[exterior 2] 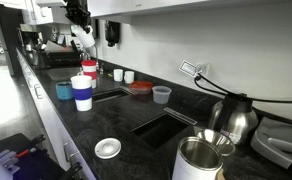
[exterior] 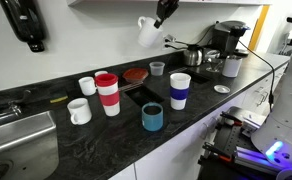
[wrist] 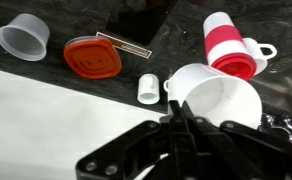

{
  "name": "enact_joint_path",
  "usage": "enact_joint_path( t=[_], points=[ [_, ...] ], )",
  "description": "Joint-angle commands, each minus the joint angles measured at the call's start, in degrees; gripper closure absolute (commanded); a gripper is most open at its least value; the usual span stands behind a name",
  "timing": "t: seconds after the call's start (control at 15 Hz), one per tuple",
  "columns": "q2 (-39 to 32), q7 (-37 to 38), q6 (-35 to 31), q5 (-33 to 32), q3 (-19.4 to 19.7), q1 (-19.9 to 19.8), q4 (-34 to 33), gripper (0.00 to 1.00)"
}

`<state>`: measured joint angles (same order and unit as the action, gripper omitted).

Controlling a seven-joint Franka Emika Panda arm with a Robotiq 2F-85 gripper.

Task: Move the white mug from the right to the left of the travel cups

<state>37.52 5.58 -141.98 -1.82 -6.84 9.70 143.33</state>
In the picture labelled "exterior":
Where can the white round lid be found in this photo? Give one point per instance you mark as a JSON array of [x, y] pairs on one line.
[[221, 88]]

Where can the blue banded travel cup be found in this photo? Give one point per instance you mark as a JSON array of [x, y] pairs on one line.
[[179, 91]]

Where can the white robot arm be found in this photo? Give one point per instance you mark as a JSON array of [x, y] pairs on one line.
[[286, 123]]

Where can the small white mug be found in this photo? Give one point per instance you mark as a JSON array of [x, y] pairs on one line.
[[150, 33]]

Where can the teal cup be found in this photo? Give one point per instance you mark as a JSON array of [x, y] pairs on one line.
[[152, 120]]

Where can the steel funnel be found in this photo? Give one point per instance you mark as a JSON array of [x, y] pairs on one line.
[[213, 60]]

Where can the red lidded container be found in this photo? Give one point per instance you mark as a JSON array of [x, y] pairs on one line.
[[135, 74]]

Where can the black wall soap dispenser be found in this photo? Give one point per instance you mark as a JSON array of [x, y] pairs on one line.
[[22, 20]]

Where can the yellow sponge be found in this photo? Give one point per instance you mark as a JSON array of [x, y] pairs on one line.
[[58, 99]]

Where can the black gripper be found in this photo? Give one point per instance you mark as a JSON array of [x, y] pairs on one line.
[[167, 5]]

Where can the stainless steel sink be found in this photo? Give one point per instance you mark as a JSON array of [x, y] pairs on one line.
[[19, 143]]

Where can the steel coffee carafe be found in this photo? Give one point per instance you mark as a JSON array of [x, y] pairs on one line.
[[192, 56]]

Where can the clear plastic cup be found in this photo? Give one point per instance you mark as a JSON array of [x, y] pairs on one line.
[[157, 69]]

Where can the red banded travel cup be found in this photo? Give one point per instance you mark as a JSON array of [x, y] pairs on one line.
[[108, 95]]

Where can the steel faucet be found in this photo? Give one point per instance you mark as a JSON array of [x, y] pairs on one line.
[[9, 108]]

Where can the large white mug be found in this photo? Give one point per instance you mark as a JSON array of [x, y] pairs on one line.
[[81, 111]]

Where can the yellow door frame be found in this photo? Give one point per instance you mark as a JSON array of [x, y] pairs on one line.
[[259, 26]]

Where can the white wall outlet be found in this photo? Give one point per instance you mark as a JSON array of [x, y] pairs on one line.
[[168, 40]]

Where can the black coffee machine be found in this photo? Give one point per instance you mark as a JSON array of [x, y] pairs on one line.
[[229, 36]]

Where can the white metal canister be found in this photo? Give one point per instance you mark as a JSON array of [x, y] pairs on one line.
[[231, 67]]

